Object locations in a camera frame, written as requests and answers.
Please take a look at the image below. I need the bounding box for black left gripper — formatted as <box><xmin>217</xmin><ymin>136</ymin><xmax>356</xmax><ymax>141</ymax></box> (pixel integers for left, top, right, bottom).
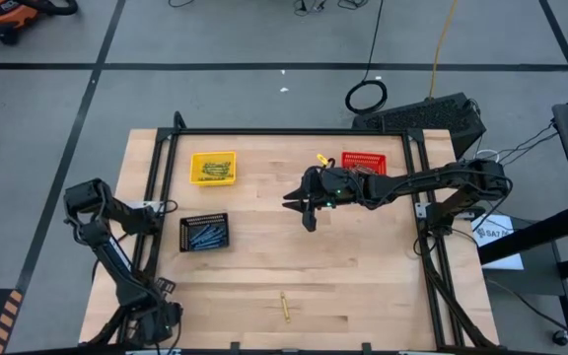
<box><xmin>135</xmin><ymin>276</ymin><xmax>184</xmax><ymax>346</ymax></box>

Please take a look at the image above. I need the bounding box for yellow hanging cable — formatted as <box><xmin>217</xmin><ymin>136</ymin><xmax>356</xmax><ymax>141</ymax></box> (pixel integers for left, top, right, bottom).
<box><xmin>426</xmin><ymin>0</ymin><xmax>459</xmax><ymax>100</ymax></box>

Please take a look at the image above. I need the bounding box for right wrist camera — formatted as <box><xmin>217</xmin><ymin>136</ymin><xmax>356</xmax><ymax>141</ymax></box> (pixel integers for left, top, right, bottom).
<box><xmin>301</xmin><ymin>207</ymin><xmax>319</xmax><ymax>233</ymax></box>

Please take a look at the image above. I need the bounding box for black cable with coil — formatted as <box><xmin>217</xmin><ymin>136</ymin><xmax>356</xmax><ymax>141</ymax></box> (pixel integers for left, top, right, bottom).
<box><xmin>343</xmin><ymin>0</ymin><xmax>390</xmax><ymax>116</ymax></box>

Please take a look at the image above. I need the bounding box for black aluminium table frame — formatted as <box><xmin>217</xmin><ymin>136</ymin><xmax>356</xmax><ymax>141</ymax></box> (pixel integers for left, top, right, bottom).
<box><xmin>84</xmin><ymin>110</ymin><xmax>497</xmax><ymax>355</ymax></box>

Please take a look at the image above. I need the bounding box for black plastic basket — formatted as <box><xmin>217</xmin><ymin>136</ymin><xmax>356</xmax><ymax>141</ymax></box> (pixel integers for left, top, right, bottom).
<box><xmin>178</xmin><ymin>212</ymin><xmax>230</xmax><ymax>253</ymax></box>

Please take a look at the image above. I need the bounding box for red plastic basket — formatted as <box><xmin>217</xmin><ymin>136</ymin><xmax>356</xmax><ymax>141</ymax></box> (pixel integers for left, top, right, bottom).
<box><xmin>340</xmin><ymin>151</ymin><xmax>388</xmax><ymax>177</ymax></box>

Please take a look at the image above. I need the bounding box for yellow plastic basket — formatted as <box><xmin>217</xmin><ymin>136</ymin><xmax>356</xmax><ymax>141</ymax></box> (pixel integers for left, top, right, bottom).
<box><xmin>188</xmin><ymin>150</ymin><xmax>239</xmax><ymax>187</ymax></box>

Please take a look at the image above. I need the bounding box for black computer case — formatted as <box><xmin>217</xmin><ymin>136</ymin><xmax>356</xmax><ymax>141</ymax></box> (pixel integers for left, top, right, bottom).
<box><xmin>351</xmin><ymin>92</ymin><xmax>488</xmax><ymax>160</ymax></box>

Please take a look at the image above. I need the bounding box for white paper sheet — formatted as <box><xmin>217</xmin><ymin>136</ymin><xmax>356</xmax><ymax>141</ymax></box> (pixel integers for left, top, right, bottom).
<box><xmin>470</xmin><ymin>212</ymin><xmax>526</xmax><ymax>271</ymax></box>

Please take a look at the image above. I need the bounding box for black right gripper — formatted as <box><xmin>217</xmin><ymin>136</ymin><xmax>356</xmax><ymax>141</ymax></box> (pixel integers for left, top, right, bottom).
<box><xmin>282</xmin><ymin>166</ymin><xmax>367</xmax><ymax>214</ymax></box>

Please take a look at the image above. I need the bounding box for yellow crayon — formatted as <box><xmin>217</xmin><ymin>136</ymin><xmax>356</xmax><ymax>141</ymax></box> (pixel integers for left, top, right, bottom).
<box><xmin>279</xmin><ymin>290</ymin><xmax>292</xmax><ymax>325</ymax></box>

